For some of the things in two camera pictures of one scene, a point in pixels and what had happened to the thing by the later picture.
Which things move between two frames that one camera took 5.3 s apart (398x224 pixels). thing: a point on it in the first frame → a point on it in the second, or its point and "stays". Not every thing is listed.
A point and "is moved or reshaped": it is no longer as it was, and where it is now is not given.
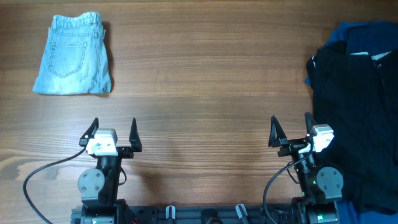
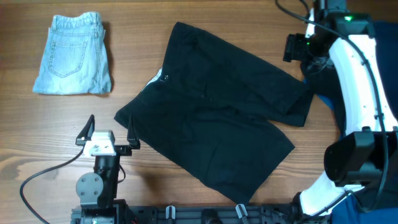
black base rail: x=293 y=214 stays
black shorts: x=356 y=95 is moved or reshaped
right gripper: x=294 y=145 → x=293 y=47
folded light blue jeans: x=76 y=60 stays
